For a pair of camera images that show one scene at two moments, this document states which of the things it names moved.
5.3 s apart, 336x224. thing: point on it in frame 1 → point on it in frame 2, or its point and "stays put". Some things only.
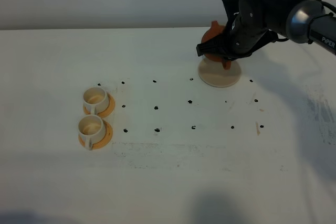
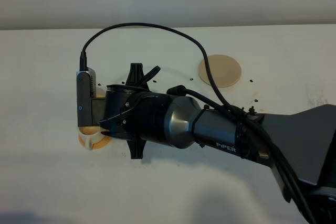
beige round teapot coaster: x=212 y=73 stays put
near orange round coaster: x=104 y=141 stays put
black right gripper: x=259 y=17 → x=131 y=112
